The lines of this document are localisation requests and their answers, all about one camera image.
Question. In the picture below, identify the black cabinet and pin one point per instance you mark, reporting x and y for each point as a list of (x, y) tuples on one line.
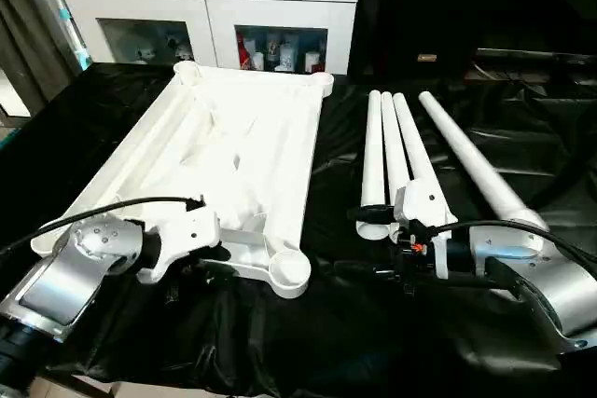
[(448, 6)]

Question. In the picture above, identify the white plastic table top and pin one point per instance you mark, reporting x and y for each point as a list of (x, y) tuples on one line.
[(233, 156)]

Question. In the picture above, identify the white plastic table leg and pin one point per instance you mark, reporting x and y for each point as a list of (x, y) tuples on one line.
[(392, 137), (476, 165), (374, 156), (415, 151)]

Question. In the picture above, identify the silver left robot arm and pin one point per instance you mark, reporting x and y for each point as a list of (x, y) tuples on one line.
[(65, 277)]

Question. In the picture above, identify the grey curtain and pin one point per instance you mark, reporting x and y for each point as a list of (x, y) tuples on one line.
[(28, 34)]

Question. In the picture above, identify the red bottle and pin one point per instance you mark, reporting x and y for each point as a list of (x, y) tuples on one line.
[(244, 51)]

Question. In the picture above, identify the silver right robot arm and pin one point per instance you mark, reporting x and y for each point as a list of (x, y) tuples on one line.
[(550, 286)]

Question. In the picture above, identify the black plastic mat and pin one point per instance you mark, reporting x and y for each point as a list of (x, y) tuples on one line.
[(280, 342)]

